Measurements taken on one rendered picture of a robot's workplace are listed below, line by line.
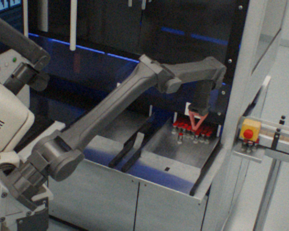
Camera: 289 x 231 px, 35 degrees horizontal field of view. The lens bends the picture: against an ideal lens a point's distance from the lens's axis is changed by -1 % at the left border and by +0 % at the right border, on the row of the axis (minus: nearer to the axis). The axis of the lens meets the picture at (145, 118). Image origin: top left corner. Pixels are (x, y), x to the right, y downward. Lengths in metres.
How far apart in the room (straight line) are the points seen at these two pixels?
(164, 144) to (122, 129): 0.22
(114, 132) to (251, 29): 0.74
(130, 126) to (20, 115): 0.94
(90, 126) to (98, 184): 1.27
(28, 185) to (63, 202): 1.51
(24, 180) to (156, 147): 0.91
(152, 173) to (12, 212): 0.74
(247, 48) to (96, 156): 0.74
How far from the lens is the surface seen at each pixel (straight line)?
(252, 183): 3.44
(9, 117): 1.22
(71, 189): 2.57
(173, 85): 1.32
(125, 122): 2.12
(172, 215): 2.34
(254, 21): 1.81
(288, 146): 2.10
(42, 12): 2.22
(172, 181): 1.77
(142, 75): 1.24
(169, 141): 2.02
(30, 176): 1.17
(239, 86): 1.90
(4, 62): 2.11
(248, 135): 1.94
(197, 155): 1.95
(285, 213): 3.25
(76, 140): 1.19
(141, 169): 1.81
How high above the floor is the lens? 1.92
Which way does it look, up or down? 29 degrees down
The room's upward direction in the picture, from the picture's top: 6 degrees clockwise
